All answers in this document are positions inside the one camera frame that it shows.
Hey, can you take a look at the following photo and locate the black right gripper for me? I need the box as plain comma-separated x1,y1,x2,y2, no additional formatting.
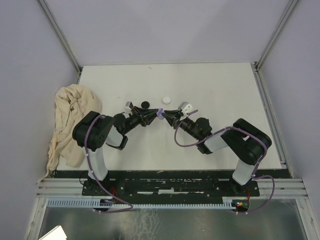
161,109,200,140

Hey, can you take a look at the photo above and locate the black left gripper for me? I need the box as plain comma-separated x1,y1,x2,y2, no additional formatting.
122,105,160,135

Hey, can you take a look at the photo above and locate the black earbud charging case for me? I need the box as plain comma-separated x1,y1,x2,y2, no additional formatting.
140,101,150,109

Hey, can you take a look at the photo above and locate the lilac earbud charging case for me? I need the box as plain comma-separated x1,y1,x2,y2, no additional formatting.
156,108,164,120

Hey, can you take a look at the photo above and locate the white earbud charging case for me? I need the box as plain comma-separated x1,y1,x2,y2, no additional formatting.
162,96,172,105

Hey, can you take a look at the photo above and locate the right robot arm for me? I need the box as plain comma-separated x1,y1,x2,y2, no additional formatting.
161,109,272,196

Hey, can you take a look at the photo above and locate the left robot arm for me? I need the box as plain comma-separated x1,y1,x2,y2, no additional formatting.
72,106,159,195

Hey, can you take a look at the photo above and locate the cream crumpled cloth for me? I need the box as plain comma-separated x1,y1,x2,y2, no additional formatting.
36,84,102,184

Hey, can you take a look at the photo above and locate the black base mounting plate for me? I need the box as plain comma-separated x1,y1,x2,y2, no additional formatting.
81,170,261,197

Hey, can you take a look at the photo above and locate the white paper sheet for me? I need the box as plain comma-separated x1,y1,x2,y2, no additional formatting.
39,225,68,240

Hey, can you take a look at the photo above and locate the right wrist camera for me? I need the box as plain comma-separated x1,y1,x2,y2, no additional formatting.
178,101,194,117

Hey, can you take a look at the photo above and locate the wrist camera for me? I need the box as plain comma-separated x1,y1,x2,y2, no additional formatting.
124,101,134,114
178,101,194,117

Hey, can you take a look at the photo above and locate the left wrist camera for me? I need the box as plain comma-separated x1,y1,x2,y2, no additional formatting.
124,101,134,114

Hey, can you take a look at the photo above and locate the slotted cable duct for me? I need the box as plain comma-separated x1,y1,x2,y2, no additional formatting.
47,196,238,209

